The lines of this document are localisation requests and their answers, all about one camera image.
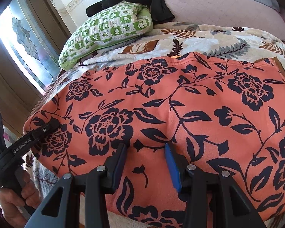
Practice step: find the leaf pattern fleece blanket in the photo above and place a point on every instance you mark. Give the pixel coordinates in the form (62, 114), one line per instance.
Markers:
(180, 42)

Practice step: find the stained glass window panel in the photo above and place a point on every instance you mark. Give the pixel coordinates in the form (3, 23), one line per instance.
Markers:
(28, 46)

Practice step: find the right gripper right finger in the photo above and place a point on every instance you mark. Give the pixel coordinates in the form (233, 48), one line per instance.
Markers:
(212, 200)

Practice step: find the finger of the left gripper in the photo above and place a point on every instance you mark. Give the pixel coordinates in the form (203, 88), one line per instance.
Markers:
(40, 134)

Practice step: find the dark wooden door frame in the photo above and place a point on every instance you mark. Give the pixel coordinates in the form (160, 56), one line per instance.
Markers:
(18, 96)

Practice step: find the pink bolster cushion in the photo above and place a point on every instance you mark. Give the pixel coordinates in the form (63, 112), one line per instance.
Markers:
(232, 13)

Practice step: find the person's left hand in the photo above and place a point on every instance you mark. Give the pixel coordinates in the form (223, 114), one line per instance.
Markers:
(10, 201)

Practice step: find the black garment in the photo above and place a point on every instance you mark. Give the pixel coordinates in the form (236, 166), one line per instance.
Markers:
(159, 11)

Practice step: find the green checkered pillow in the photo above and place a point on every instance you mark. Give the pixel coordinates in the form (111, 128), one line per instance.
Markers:
(117, 24)

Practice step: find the orange floral print garment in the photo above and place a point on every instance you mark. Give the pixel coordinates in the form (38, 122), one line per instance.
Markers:
(168, 128)

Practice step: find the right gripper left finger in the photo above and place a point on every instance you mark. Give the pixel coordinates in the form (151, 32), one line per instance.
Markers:
(61, 207)

